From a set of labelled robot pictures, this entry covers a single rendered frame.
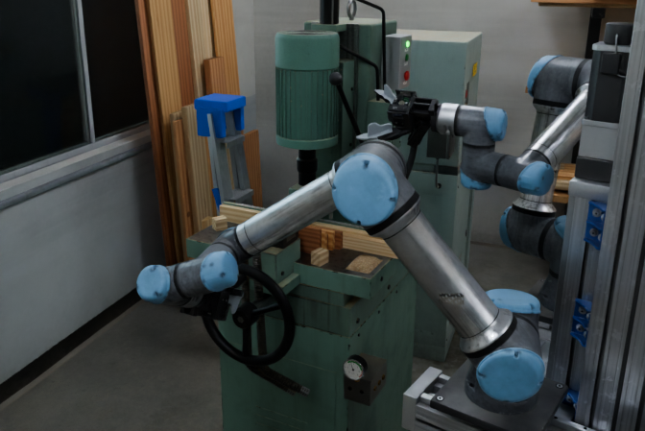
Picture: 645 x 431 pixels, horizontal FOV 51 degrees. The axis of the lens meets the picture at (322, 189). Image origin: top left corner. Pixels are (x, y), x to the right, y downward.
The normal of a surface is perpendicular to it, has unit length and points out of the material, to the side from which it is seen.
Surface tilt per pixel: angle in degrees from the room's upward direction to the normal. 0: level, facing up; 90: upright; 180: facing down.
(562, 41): 90
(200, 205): 87
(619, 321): 90
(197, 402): 0
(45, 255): 90
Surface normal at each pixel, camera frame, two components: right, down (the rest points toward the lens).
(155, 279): -0.39, -0.24
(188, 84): 0.94, 0.06
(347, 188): -0.31, 0.19
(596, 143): -0.58, 0.25
